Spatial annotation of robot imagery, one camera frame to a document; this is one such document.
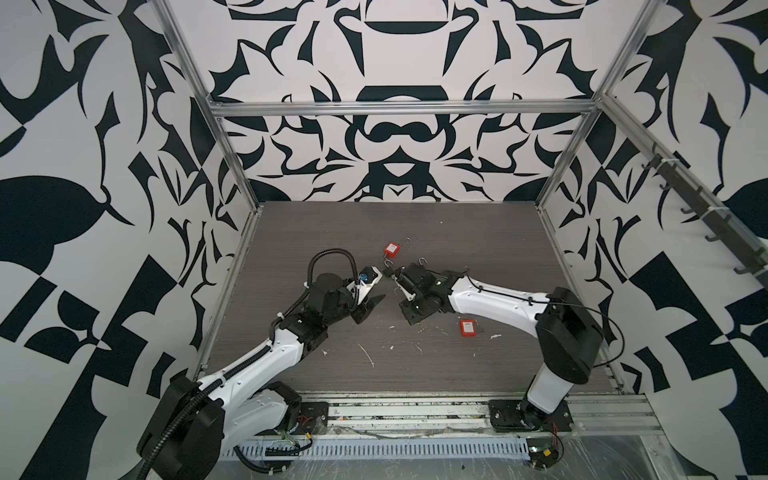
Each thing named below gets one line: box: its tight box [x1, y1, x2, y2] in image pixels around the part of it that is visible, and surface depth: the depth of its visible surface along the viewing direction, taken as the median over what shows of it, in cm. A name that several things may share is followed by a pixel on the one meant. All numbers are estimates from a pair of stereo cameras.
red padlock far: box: [384, 237, 412, 258], surface depth 107 cm
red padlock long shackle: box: [459, 319, 476, 337], surface depth 89 cm
